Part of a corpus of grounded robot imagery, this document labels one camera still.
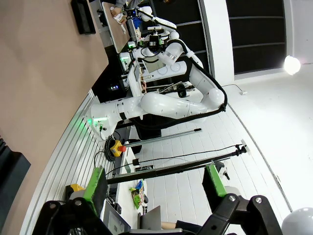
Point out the silver metal pole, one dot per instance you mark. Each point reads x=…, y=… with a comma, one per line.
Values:
x=166, y=137

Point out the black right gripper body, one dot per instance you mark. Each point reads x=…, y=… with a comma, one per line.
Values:
x=152, y=44

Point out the yellow and black device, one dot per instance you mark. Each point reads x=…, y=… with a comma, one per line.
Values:
x=77, y=188

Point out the black ribbed tray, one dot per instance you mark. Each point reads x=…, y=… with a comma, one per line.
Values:
x=12, y=176

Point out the black tripod pole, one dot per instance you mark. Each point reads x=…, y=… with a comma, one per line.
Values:
x=171, y=171

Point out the white workbench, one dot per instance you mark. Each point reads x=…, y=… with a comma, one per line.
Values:
x=171, y=68

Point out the white dome object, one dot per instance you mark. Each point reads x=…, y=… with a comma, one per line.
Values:
x=298, y=222

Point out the black plastic tray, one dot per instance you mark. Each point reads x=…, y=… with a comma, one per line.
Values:
x=83, y=17

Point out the brown background table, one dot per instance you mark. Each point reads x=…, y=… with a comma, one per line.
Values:
x=117, y=36

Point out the flat screen monitor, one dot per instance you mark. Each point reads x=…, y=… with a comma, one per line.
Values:
x=115, y=220

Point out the grey laptop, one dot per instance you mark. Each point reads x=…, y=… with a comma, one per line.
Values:
x=151, y=218

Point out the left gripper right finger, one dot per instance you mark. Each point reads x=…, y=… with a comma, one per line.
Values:
x=215, y=186

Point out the bright round lamp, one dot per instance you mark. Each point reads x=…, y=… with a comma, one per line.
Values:
x=292, y=64

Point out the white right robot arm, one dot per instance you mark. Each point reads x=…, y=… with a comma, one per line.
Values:
x=159, y=105

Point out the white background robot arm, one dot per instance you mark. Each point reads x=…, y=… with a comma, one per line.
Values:
x=161, y=22

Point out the black control cabinet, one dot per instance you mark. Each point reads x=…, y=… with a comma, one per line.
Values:
x=107, y=80

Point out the green snack bag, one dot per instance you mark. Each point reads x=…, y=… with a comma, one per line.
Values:
x=137, y=195

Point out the yellow emergency stop button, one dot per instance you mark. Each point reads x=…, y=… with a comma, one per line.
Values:
x=115, y=148

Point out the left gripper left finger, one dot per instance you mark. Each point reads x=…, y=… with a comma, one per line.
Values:
x=95, y=191

